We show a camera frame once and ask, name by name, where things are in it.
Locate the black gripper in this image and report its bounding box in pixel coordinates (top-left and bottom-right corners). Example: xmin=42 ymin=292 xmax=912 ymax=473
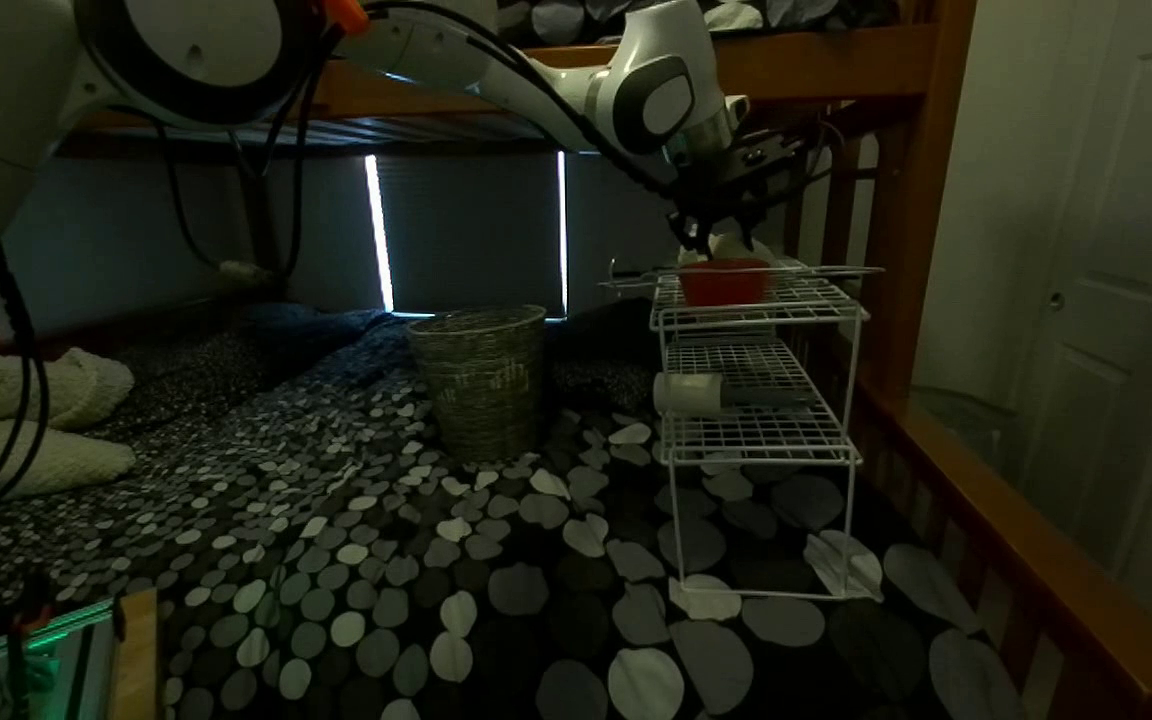
xmin=669 ymin=127 xmax=825 ymax=254

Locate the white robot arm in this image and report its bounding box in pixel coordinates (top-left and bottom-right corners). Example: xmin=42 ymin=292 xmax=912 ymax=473
xmin=0 ymin=0 xmax=800 ymax=254

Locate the woven wicker basket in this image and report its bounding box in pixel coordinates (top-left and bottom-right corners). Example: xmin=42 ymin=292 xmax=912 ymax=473
xmin=412 ymin=304 xmax=543 ymax=462

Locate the red bowl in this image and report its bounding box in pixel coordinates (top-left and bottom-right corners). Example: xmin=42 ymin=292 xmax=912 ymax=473
xmin=679 ymin=259 xmax=768 ymax=304

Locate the white tape roll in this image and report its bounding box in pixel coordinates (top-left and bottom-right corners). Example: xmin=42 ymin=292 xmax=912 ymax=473
xmin=651 ymin=371 xmax=722 ymax=417

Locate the upper bunk spotted bedding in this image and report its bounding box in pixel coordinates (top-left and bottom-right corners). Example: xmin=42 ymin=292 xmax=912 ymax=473
xmin=493 ymin=0 xmax=919 ymax=45

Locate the white closet door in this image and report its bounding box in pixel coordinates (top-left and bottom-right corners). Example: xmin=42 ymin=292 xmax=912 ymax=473
xmin=1020 ymin=49 xmax=1152 ymax=613

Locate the black spotted bedspread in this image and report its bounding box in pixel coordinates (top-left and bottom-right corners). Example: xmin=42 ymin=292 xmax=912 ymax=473
xmin=0 ymin=310 xmax=1023 ymax=720

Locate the white folded blanket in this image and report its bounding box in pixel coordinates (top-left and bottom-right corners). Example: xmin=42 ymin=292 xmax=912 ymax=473
xmin=0 ymin=347 xmax=135 ymax=497

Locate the white wire shelf rack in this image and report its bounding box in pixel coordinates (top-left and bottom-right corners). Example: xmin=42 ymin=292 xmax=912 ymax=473
xmin=599 ymin=254 xmax=887 ymax=609

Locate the wooden bunk bed frame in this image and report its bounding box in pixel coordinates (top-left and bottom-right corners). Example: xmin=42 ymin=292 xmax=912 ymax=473
xmin=51 ymin=0 xmax=1152 ymax=720

